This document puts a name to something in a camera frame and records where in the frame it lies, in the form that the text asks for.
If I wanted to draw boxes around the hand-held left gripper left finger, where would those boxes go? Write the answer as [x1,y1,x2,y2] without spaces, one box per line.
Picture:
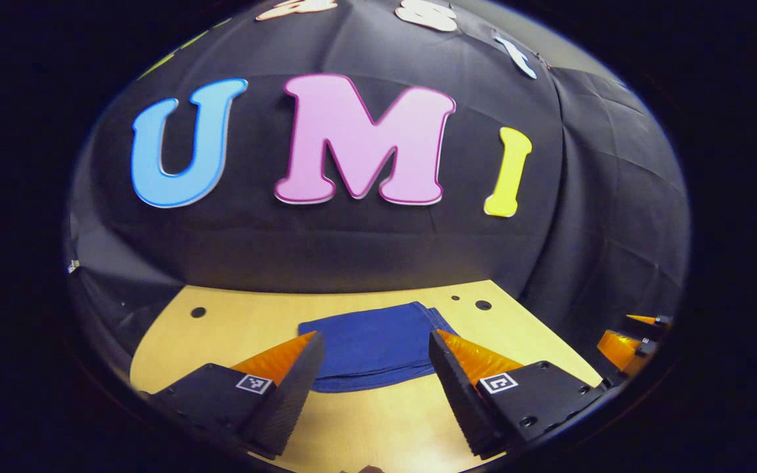
[139,330,325,459]

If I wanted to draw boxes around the blue jeans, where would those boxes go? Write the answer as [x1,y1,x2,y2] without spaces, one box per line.
[298,301,459,394]

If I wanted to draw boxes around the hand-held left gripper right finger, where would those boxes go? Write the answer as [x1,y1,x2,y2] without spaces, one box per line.
[428,328,606,461]

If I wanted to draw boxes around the black backdrop cloth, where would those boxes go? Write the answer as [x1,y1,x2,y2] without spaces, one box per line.
[63,0,690,369]

